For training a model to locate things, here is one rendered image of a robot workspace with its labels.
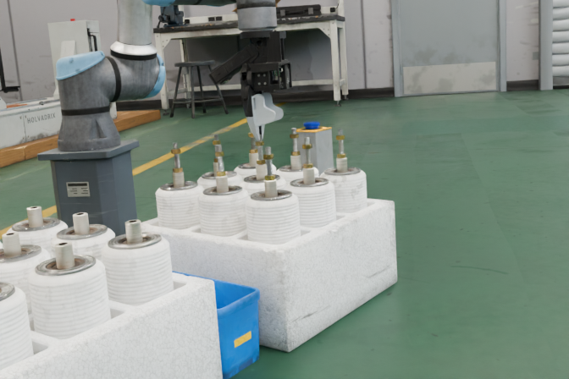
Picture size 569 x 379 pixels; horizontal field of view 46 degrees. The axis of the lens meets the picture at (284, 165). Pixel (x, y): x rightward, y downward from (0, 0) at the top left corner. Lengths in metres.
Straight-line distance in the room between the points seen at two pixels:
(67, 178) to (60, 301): 0.84
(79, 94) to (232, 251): 0.66
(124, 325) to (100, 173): 0.81
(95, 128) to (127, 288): 0.78
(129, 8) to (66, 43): 3.36
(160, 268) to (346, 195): 0.51
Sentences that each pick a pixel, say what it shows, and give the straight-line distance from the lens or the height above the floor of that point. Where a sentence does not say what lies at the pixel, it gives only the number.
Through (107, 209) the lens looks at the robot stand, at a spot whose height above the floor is 0.16.
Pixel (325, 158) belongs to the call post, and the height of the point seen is 0.24.
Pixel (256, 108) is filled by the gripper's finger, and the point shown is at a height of 0.40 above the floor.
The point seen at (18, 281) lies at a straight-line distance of 0.98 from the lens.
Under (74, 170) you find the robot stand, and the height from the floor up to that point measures 0.26.
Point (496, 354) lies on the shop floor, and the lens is 1.18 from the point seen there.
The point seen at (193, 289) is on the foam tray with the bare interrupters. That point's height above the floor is 0.18.
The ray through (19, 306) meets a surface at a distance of 0.84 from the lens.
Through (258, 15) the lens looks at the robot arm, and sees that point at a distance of 1.30.
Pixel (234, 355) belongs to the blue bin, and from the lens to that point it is 1.11.
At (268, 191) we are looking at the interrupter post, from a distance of 1.19.
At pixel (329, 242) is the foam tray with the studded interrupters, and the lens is 1.23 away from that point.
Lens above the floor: 0.51
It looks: 10 degrees down
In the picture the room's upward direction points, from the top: 4 degrees counter-clockwise
